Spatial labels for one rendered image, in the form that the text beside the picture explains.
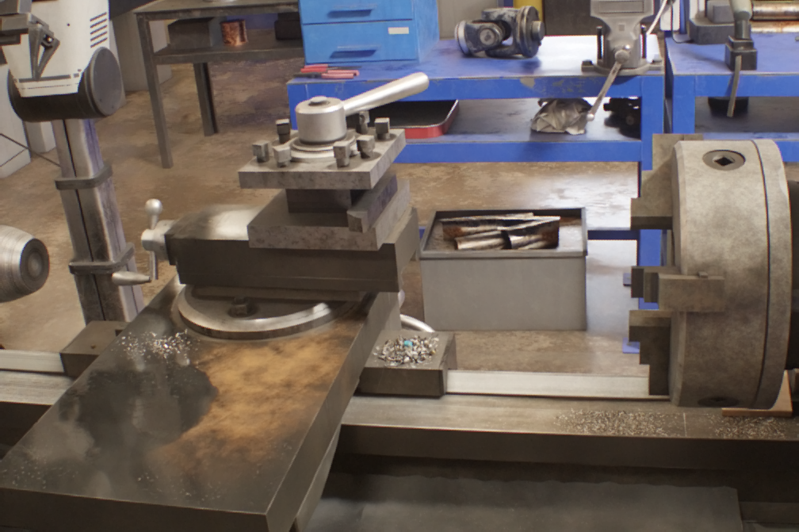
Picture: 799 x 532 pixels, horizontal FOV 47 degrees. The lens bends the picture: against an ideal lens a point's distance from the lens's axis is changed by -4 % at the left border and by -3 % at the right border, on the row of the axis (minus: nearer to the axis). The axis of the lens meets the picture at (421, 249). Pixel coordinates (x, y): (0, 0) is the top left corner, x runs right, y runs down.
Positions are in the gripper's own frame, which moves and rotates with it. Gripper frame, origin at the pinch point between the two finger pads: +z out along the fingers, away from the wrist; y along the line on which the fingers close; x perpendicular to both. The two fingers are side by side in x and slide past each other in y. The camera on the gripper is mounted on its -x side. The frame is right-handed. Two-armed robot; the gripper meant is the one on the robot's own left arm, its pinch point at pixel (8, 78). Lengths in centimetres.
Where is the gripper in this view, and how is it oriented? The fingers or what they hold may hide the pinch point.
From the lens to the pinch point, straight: 157.0
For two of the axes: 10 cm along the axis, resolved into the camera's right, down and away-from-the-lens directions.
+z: 0.2, 9.9, -1.1
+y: 9.9, -0.3, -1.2
